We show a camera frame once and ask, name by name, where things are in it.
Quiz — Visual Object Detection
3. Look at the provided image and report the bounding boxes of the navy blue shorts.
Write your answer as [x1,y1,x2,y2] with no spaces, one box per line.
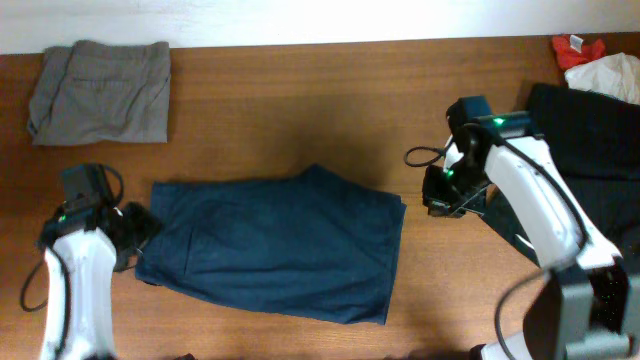
[135,165,406,324]

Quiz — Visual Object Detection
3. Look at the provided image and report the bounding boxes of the black shorts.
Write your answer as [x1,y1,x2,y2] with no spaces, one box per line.
[527,83,639,181]

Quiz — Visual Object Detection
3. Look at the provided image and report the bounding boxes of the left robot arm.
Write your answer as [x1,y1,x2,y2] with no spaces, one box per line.
[38,200,162,359]

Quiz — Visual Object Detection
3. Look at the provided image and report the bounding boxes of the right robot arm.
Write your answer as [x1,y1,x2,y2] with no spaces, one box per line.
[423,112,639,360]

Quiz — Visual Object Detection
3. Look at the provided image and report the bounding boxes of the folded grey shorts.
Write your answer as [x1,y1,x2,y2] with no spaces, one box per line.
[27,40,171,146]

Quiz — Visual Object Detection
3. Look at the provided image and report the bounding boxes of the black shirt white stripe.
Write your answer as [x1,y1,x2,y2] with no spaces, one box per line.
[481,176,639,266]

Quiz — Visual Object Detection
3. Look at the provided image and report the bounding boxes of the red cloth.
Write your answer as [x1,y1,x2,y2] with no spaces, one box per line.
[551,35,606,71]

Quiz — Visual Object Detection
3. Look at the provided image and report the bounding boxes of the white cloth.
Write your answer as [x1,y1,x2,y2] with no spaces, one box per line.
[564,53,639,105]

